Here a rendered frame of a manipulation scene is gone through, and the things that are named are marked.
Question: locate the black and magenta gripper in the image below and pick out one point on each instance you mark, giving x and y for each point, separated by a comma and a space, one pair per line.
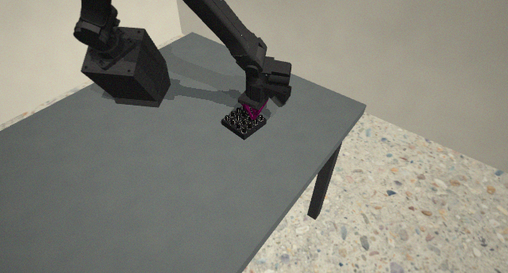
246, 102

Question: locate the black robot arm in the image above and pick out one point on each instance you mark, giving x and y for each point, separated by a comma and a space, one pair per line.
248, 50

